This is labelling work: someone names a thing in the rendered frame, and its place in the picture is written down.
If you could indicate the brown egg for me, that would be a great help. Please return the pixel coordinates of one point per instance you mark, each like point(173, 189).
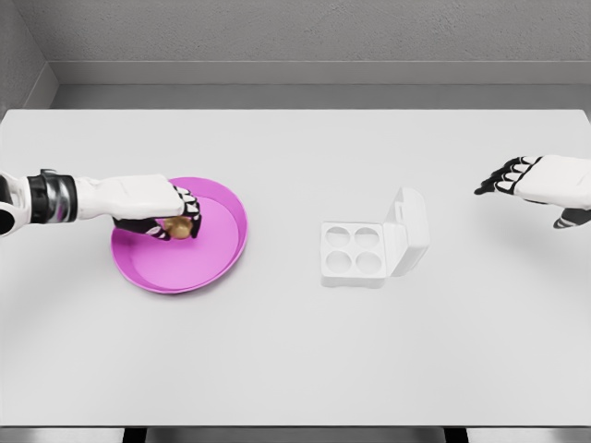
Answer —
point(178, 227)

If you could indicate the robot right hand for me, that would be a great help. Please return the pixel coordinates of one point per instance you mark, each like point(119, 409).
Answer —
point(554, 181)

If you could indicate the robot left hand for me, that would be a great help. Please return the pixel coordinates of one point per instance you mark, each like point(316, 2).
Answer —
point(148, 197)

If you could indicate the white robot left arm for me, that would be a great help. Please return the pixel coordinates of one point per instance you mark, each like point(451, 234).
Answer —
point(55, 197)

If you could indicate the pink round plate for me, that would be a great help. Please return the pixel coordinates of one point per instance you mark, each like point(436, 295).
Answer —
point(184, 267)

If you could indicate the white egg box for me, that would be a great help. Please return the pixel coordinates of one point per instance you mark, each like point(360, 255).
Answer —
point(365, 254)

